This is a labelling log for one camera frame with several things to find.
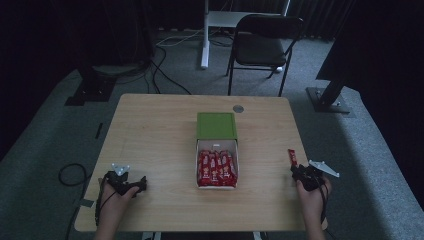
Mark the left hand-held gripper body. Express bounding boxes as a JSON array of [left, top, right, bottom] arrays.
[[104, 162, 141, 196]]

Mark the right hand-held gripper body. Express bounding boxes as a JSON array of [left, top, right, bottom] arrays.
[[293, 159, 341, 193]]

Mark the red snack packet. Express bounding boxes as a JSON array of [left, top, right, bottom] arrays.
[[287, 148, 300, 168]]

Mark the row of red packets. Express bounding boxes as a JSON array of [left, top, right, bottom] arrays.
[[197, 149, 239, 188]]

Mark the white box drawer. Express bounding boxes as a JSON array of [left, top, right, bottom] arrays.
[[194, 138, 240, 191]]

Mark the person's left hand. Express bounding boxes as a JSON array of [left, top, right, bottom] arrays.
[[98, 181, 141, 218]]

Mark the person's right hand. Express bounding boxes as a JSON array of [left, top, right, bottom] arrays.
[[295, 175, 333, 218]]

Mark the grey tape piece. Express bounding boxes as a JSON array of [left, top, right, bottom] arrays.
[[73, 198, 95, 209]]

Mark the black slanted stand with base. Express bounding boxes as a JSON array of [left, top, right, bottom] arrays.
[[305, 0, 359, 115]]

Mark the black stand with flat base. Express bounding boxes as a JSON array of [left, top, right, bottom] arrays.
[[64, 0, 118, 107]]

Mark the round grey stand base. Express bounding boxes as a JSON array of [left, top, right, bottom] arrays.
[[92, 64, 145, 78]]

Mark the black folding chair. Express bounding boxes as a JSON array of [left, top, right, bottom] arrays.
[[226, 13, 306, 98]]

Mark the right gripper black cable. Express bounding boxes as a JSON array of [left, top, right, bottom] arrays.
[[313, 176, 331, 225]]

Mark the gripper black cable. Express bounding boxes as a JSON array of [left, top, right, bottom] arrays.
[[313, 176, 331, 225], [94, 176, 118, 228]]

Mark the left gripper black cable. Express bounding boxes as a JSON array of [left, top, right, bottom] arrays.
[[94, 176, 118, 228]]

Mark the looped black floor cable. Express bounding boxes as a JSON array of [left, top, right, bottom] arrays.
[[58, 162, 89, 240]]

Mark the long black floor cable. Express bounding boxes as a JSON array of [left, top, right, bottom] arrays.
[[145, 45, 193, 96]]

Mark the white floor cable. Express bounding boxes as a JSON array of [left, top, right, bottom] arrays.
[[155, 28, 205, 48]]

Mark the white desk frame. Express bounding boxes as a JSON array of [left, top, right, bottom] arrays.
[[200, 0, 292, 70]]

